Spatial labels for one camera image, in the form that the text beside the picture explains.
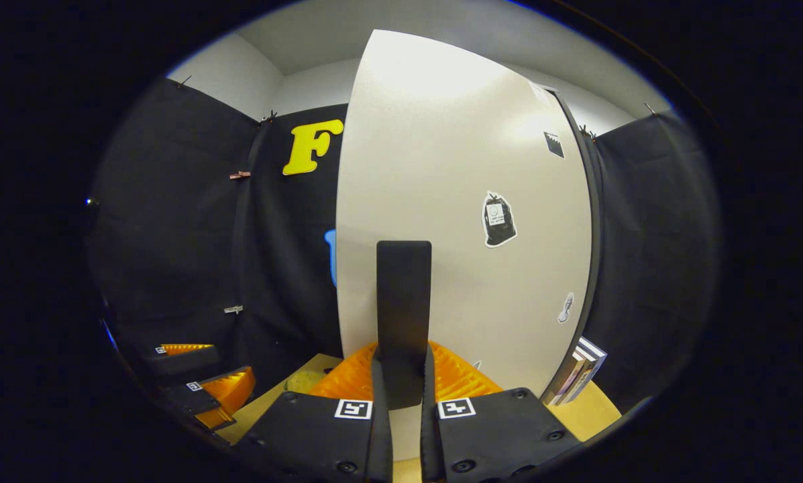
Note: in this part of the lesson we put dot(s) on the yellow round pad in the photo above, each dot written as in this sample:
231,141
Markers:
304,381

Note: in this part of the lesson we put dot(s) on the grey cabinet door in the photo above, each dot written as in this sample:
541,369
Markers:
455,168

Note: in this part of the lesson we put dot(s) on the red cloth clip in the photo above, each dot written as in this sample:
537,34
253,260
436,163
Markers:
240,175

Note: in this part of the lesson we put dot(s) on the black backdrop cloth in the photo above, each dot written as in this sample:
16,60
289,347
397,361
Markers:
173,235

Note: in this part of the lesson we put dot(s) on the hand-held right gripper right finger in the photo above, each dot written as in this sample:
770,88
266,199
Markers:
430,449

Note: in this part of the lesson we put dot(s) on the white cloth clip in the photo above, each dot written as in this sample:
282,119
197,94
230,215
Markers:
233,309

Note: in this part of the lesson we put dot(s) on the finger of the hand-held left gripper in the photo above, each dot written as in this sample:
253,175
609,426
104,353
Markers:
186,362
196,399

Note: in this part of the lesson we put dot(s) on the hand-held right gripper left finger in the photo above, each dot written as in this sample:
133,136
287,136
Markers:
382,449

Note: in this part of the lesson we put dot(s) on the black cloth clip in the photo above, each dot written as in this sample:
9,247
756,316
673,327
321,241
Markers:
269,117
583,131
183,82

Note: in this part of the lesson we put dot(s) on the bundle of upright books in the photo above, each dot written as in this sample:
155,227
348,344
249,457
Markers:
579,369

